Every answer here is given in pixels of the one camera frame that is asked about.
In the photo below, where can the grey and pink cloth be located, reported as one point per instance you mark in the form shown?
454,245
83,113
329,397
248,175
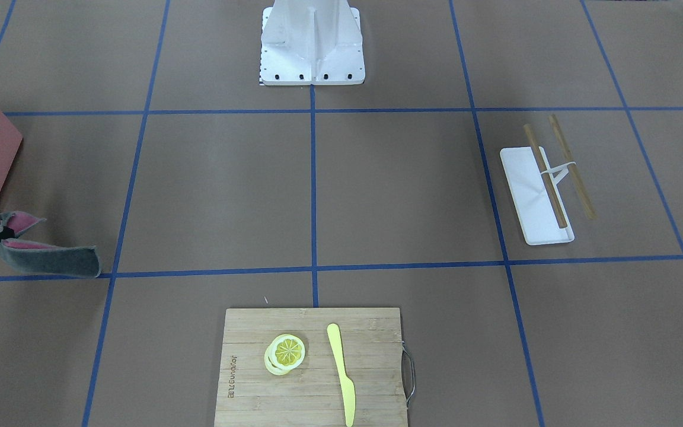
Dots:
33,257

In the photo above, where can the white rack connector piece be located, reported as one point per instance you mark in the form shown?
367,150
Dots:
557,174

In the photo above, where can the outer wooden rack bar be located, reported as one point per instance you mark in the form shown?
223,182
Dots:
579,184

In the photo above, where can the wooden rack bar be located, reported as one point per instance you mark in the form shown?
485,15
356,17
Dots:
547,181
579,184

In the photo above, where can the inner wooden rack bar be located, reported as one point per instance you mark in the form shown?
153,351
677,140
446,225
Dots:
547,181

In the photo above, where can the white rectangular tray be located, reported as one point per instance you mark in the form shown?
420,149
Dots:
533,209

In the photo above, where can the bottom lemon slice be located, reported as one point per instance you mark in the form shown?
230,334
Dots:
271,363

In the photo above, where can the lemon slice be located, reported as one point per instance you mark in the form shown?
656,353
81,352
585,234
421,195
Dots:
289,351
271,363

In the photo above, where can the top lemon slice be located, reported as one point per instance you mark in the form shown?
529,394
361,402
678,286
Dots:
289,351

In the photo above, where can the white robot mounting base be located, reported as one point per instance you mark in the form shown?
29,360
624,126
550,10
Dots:
311,43

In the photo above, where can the bamboo cutting board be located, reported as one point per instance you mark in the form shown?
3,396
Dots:
310,395

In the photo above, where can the yellow plastic knife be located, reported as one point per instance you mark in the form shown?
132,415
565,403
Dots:
348,392

